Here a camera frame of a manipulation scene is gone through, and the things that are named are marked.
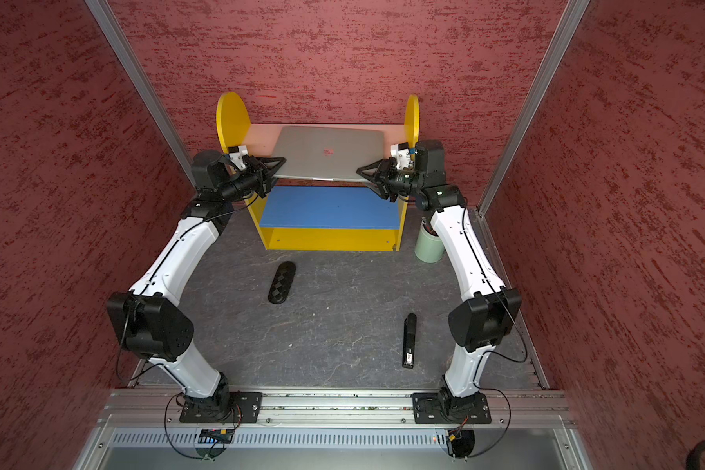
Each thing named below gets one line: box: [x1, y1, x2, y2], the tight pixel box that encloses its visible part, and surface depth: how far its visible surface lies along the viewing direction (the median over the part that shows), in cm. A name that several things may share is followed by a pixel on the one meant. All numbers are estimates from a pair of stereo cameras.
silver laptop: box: [272, 126, 386, 181], surface depth 79 cm
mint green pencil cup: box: [414, 225, 445, 264], surface depth 102 cm
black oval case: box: [267, 260, 297, 305], surface depth 97 cm
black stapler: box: [402, 312, 418, 370], surface depth 85 cm
